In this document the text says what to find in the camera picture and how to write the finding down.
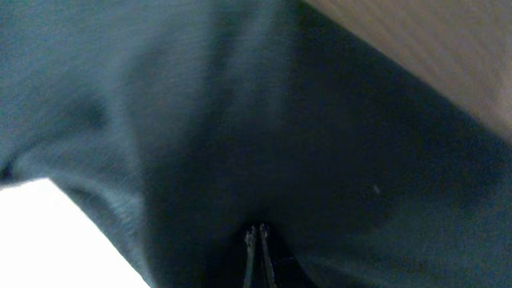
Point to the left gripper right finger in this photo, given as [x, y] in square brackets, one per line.
[267, 262]

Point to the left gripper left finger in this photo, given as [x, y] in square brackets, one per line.
[250, 260]

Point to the black leggings with coral waistband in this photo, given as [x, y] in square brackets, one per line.
[195, 132]

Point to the white t-shirt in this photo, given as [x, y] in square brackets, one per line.
[48, 242]

